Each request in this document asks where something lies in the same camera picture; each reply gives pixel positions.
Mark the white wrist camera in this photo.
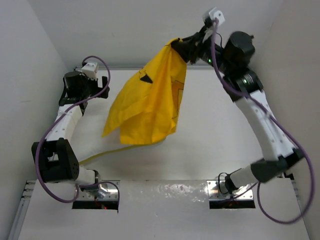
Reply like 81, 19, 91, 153
202, 7, 225, 27
81, 62, 99, 80

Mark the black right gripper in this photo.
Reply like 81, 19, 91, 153
172, 24, 231, 73

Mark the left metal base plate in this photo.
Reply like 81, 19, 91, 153
76, 180, 120, 202

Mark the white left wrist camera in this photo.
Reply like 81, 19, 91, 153
81, 62, 99, 80

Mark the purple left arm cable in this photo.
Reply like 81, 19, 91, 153
34, 55, 120, 204

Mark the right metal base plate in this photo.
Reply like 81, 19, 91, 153
206, 179, 256, 201

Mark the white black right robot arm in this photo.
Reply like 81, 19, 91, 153
171, 27, 305, 194

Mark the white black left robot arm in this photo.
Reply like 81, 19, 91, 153
31, 70, 110, 203

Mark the yellow pillowcase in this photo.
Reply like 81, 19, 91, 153
102, 38, 187, 145

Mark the metal base plate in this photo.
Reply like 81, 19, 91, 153
76, 180, 120, 202
206, 179, 256, 201

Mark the white front cover board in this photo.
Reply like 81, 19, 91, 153
19, 180, 309, 240

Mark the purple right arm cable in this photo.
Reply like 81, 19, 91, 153
211, 18, 316, 225

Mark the white pillow yellow border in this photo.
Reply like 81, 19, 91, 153
70, 101, 166, 165

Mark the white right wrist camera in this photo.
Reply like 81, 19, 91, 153
202, 7, 225, 27

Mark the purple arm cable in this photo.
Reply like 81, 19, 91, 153
34, 55, 120, 204
211, 18, 316, 225

